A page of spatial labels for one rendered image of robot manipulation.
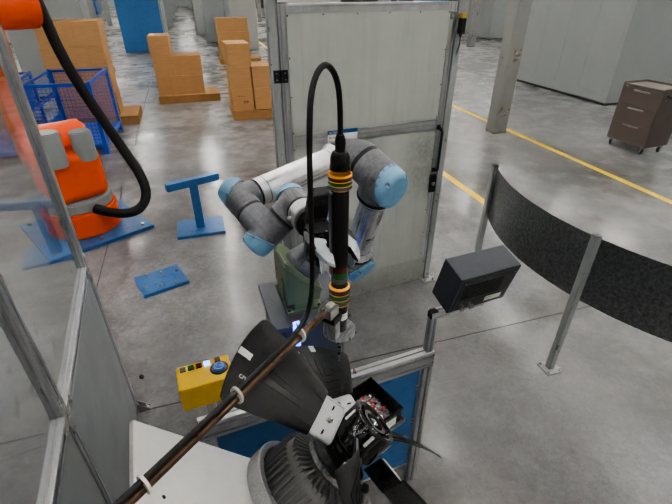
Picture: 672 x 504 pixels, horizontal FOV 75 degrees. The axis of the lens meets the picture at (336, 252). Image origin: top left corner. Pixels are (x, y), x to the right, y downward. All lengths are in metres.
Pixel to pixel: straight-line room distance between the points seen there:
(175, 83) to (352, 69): 7.48
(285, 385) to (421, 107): 2.32
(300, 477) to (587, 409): 2.22
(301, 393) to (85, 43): 7.94
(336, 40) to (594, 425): 2.56
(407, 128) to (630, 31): 7.83
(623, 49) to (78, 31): 9.49
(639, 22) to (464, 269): 9.24
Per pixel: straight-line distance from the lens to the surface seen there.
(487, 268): 1.61
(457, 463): 2.54
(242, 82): 8.28
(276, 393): 0.97
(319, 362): 1.26
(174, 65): 9.91
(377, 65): 2.79
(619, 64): 10.49
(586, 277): 2.75
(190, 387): 1.40
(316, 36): 2.62
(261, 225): 1.05
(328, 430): 1.04
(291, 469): 1.06
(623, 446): 2.94
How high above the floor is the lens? 2.08
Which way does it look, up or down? 32 degrees down
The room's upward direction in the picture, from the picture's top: straight up
